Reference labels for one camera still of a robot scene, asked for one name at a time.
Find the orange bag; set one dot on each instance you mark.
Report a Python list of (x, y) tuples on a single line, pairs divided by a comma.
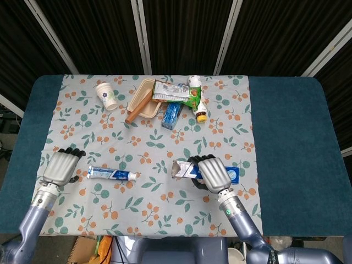
[(104, 247)]

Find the white floral paper cup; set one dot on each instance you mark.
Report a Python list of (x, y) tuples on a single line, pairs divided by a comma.
[(105, 94)]

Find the blue grey robot torso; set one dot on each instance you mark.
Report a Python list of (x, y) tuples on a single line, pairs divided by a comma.
[(170, 251)]

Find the black folding screen white frame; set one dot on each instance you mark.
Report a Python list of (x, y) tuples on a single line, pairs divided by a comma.
[(96, 33)]

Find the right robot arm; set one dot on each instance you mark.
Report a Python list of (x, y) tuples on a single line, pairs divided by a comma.
[(242, 220)]

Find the green snack bag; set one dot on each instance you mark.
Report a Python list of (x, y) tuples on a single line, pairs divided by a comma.
[(170, 92)]

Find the floral fruit print tablecloth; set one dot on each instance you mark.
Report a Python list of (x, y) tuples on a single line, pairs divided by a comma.
[(165, 143)]

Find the beige plastic tray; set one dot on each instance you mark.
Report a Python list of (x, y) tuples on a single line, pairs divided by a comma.
[(143, 92)]

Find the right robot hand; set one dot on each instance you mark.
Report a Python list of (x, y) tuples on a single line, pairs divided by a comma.
[(214, 174)]

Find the blue white toothpaste tube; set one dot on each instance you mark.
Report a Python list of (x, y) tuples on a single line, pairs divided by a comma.
[(110, 173)]

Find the wooden rolling pin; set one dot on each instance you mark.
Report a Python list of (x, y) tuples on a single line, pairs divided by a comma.
[(136, 111)]

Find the white bottle yellow cap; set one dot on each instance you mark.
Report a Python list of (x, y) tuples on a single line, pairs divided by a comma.
[(200, 110)]

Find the small blue carton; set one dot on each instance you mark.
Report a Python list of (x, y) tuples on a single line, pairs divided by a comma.
[(170, 115)]

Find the white bucket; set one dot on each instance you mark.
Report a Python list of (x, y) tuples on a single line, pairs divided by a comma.
[(236, 254)]

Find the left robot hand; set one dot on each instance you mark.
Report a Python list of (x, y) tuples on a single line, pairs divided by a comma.
[(59, 167)]

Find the teal table cover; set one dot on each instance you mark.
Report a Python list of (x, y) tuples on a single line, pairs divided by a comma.
[(288, 137)]

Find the blue toothpaste box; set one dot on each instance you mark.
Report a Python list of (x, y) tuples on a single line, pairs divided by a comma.
[(233, 174)]

